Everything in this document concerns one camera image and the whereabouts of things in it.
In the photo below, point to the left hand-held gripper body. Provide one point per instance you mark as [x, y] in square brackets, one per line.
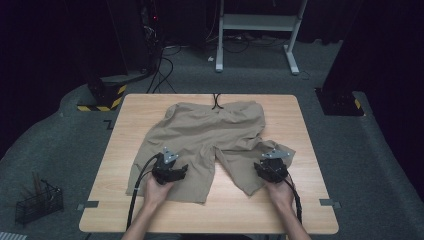
[165, 170]

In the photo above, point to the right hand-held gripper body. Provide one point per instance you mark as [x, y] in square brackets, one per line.
[276, 168]

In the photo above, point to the khaki shorts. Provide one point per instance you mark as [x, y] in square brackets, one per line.
[203, 133]

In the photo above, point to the person's left hand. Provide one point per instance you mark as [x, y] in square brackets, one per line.
[156, 193]

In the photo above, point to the person's right hand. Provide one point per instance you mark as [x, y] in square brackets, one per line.
[281, 195]

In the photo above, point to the grey tape piece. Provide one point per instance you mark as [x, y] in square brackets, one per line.
[89, 204]
[329, 202]

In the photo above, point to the black stand base yellow mark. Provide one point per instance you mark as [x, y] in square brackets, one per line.
[338, 101]

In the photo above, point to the black yellow striped stand base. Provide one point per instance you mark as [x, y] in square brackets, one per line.
[106, 96]

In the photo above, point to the white plug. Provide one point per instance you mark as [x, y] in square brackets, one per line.
[210, 59]

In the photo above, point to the black equipment rack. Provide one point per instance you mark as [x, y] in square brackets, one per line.
[173, 20]

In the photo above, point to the black curtain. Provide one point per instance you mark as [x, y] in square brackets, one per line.
[50, 40]
[386, 50]

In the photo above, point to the white metal stand frame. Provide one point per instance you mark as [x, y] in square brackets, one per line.
[256, 22]

